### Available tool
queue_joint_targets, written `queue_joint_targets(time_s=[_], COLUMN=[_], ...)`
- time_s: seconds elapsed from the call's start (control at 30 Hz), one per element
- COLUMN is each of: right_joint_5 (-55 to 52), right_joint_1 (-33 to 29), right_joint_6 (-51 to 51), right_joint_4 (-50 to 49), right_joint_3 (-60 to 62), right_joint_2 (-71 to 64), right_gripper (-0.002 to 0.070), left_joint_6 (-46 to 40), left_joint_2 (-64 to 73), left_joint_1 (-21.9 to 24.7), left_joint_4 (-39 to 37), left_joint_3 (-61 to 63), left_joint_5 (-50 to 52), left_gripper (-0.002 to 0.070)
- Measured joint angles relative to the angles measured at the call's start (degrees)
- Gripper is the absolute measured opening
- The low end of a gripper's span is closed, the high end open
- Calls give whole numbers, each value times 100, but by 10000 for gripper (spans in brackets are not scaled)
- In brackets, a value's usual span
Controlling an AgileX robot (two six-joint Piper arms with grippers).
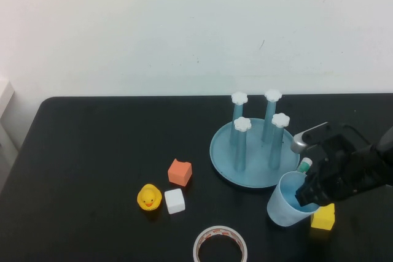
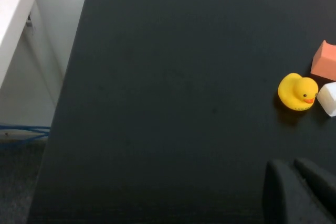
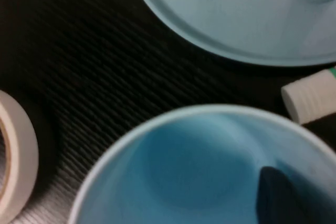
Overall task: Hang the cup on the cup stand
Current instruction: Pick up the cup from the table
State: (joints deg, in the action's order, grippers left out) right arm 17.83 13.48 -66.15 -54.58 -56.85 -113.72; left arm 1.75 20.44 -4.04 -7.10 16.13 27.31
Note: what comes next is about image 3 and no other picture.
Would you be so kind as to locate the light blue plastic cup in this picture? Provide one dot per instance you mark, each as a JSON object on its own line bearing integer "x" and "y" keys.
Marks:
{"x": 183, "y": 169}

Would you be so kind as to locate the white tape roll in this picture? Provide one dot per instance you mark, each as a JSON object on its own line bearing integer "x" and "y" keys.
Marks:
{"x": 23, "y": 155}

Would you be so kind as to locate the white green glue stick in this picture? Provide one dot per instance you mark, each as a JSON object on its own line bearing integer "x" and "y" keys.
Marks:
{"x": 309, "y": 98}

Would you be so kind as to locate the blue four-post cup stand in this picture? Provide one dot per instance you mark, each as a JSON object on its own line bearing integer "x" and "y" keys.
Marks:
{"x": 236, "y": 16}

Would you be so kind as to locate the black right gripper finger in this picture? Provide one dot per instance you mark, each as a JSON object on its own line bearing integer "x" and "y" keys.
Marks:
{"x": 283, "y": 197}

